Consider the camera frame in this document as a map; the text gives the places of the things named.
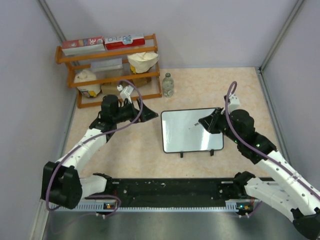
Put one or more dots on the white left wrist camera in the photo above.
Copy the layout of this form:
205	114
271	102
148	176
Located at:
125	92

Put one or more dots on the red white box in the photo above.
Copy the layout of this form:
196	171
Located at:
83	46
124	41

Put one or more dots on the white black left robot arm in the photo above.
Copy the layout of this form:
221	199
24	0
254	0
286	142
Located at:
61	183

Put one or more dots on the grey slotted cable duct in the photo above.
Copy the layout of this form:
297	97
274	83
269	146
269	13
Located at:
108	205

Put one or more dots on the black framed whiteboard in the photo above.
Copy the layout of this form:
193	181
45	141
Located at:
177	138

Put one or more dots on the tan cardboard box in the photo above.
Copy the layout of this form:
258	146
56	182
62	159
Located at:
110	88

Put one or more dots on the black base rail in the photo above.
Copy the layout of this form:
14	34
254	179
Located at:
172	192

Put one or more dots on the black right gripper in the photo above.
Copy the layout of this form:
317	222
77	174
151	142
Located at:
208	123

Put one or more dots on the clear glass bottle green cap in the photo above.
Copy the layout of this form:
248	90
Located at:
168	85

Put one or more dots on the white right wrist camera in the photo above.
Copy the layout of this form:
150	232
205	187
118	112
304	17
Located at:
232	102

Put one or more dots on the orange wooden shelf rack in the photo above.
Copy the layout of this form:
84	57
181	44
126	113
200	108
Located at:
151	90

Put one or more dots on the cream paper bag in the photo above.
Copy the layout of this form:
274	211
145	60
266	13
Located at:
141	62

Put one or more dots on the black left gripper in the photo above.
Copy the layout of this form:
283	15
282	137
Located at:
146	114

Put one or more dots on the red white box right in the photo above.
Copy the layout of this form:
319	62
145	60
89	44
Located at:
124	41

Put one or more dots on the clear plastic container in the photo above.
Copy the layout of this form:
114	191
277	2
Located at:
108	68

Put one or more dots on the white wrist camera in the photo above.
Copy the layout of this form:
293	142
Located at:
125	92
232	102

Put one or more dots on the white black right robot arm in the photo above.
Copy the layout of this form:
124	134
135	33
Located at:
297	199

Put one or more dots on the red white box left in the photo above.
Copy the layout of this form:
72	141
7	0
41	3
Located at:
83	46

